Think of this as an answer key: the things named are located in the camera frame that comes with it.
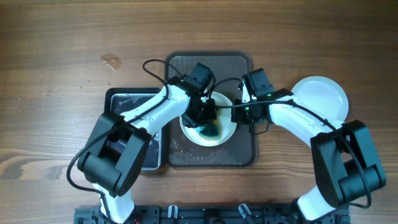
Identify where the green and yellow sponge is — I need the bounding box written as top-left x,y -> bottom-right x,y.
198,121 -> 221,139

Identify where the white plate top stained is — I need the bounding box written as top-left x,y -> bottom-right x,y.
180,108 -> 237,147

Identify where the light blue stained plate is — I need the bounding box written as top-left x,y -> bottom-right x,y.
292,76 -> 349,121

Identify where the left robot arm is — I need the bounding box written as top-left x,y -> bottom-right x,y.
71,63 -> 216,223

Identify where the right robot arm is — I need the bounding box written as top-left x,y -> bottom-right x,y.
232,68 -> 386,223

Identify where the small black sponge tray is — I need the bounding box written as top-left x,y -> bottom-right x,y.
104,88 -> 163,171

